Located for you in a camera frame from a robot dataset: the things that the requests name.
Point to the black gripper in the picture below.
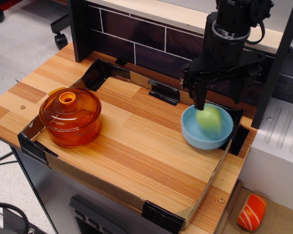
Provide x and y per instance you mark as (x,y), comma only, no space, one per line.
(223,58)

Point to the green plastic pear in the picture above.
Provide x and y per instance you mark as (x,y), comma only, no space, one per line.
(210,120)

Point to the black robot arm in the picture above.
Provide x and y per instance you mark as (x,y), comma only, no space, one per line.
(242,15)

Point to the light blue bowl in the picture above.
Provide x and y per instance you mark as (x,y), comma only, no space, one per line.
(197,138)

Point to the cardboard fence with black tape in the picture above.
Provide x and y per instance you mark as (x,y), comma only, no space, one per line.
(139,164)

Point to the dark brick backsplash panel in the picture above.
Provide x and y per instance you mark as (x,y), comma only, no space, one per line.
(155,36)

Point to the salmon sushi toy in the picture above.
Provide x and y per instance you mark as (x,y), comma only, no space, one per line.
(252,213)

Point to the orange transparent pot lid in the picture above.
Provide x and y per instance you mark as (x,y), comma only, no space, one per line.
(70,109)

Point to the orange transparent pot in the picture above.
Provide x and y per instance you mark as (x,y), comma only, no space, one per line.
(75,137)

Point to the black chair wheel base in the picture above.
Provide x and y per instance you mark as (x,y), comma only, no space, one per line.
(56,27)

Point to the black oven control panel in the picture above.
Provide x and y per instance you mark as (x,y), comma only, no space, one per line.
(95,218)

